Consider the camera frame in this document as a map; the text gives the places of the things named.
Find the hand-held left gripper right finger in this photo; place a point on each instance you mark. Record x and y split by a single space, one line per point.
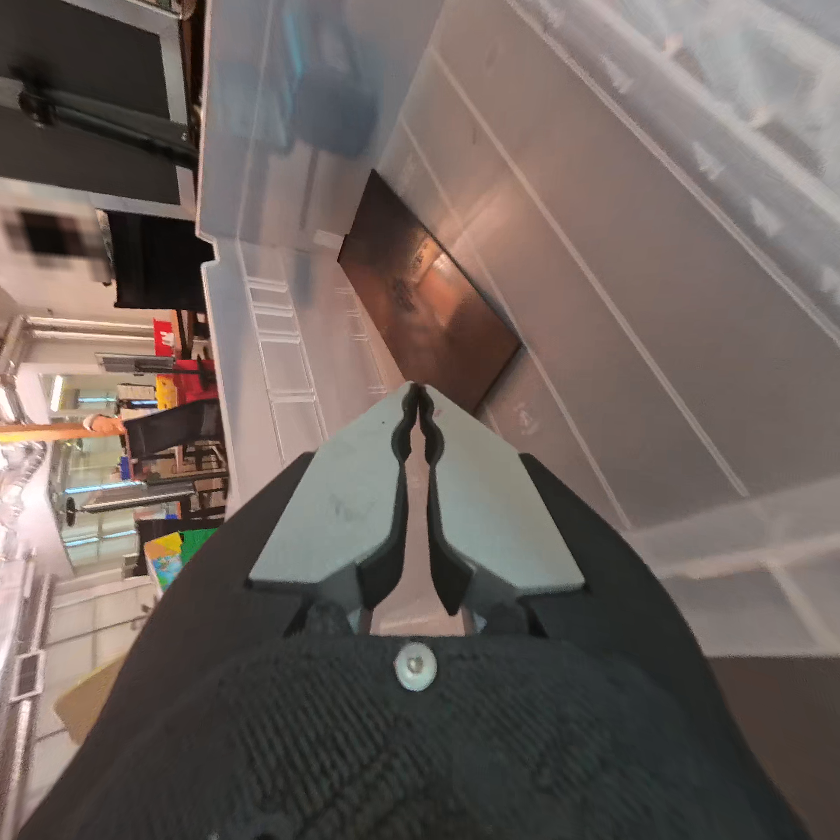
505 518

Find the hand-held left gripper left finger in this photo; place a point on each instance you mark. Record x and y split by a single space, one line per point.
328 512

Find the brown card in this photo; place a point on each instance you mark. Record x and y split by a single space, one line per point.
426 295

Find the clear plastic bin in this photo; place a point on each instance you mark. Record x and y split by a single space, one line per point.
656 262

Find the colourful printed box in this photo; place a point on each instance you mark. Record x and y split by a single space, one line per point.
164 564

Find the black office chair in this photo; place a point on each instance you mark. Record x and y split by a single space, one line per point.
170 423

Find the red plastic bin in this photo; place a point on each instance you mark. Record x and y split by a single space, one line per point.
197 380
165 334

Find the yellow plastic bin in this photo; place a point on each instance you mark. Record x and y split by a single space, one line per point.
165 390

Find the tan flat board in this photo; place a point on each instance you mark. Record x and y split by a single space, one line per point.
88 702

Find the black partition panel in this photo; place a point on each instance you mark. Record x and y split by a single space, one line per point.
79 39

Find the wooden post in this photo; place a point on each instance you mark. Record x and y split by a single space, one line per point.
39 428

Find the silver ventilation duct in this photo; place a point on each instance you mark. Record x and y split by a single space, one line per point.
16 367

